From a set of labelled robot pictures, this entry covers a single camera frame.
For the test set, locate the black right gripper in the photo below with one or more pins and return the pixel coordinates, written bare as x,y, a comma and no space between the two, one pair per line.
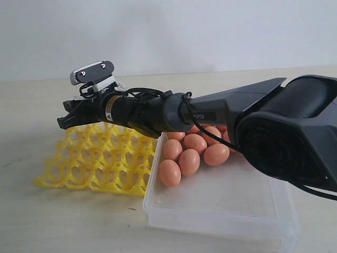
112,108

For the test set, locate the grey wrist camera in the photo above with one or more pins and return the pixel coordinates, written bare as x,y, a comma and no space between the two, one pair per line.
94,72

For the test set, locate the clear plastic container box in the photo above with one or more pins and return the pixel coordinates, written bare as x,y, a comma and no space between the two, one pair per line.
245,209

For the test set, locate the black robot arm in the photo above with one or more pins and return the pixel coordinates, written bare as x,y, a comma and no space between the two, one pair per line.
286,131

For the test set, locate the yellow plastic egg tray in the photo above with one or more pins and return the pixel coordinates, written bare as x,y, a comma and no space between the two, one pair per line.
101,157

